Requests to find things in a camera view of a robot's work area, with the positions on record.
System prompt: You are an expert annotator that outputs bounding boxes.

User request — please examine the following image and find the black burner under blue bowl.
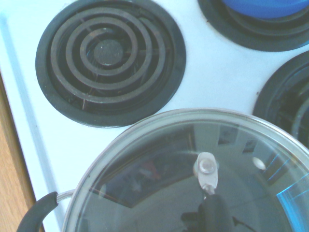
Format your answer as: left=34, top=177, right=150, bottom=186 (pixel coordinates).
left=197, top=0, right=309, bottom=52

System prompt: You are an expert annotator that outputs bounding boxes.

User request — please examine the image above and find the small black coil burner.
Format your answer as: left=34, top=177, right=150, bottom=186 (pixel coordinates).
left=35, top=0, right=187, bottom=128

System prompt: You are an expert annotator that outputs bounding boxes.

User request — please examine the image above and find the blue bowl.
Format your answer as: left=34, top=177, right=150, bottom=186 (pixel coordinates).
left=221, top=0, right=305, bottom=20

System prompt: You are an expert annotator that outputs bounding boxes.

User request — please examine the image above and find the glass pot lid with handle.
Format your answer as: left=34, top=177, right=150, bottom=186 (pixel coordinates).
left=60, top=108, right=309, bottom=232

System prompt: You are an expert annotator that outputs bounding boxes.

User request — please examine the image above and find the black burner with dirty pan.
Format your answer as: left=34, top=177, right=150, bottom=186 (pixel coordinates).
left=253, top=51, right=309, bottom=155

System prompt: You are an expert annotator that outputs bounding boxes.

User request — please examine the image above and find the black pot side handle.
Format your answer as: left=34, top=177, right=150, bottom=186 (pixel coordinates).
left=18, top=190, right=76, bottom=232

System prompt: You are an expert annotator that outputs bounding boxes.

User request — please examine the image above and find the wooden kitchen countertop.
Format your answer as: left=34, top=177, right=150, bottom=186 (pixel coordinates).
left=0, top=72, right=45, bottom=232

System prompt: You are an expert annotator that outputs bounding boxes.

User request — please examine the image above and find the white electric stove top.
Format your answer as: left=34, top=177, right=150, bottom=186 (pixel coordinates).
left=0, top=0, right=309, bottom=232

